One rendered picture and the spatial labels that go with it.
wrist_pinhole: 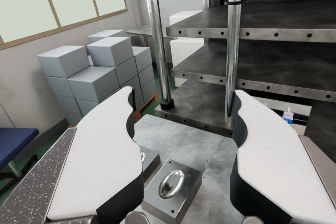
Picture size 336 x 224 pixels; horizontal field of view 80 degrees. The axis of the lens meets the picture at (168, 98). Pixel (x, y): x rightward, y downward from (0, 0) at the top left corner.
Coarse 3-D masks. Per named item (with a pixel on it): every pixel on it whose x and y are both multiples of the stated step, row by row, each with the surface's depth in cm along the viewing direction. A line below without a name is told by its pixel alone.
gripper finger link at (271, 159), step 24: (240, 96) 11; (240, 120) 9; (264, 120) 9; (240, 144) 10; (264, 144) 8; (288, 144) 8; (240, 168) 7; (264, 168) 7; (288, 168) 7; (312, 168) 7; (240, 192) 7; (264, 192) 6; (288, 192) 6; (312, 192) 6; (264, 216) 6; (288, 216) 6; (312, 216) 6
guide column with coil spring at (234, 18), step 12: (228, 0) 84; (240, 0) 82; (228, 12) 86; (240, 12) 84; (228, 24) 88; (240, 24) 87; (228, 36) 91; (228, 48) 93; (228, 60) 96; (228, 72) 99; (228, 84) 102; (228, 96) 105; (228, 108) 109; (228, 120) 113
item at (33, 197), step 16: (64, 144) 8; (48, 160) 7; (64, 160) 7; (32, 176) 6; (48, 176) 6; (16, 192) 6; (32, 192) 6; (48, 192) 6; (0, 208) 6; (16, 208) 6; (32, 208) 6; (48, 208) 6
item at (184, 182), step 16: (160, 176) 78; (176, 176) 79; (192, 176) 76; (144, 192) 73; (160, 192) 73; (176, 192) 73; (192, 192) 73; (144, 208) 73; (160, 208) 67; (176, 208) 66
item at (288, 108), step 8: (256, 96) 101; (264, 96) 100; (272, 96) 100; (280, 96) 99; (288, 96) 98; (264, 104) 101; (272, 104) 98; (280, 104) 96; (288, 104) 94; (296, 104) 92; (304, 104) 91; (280, 112) 98; (288, 112) 96; (296, 112) 94; (304, 112) 92; (296, 120) 96; (304, 120) 94; (296, 128) 98; (304, 128) 96
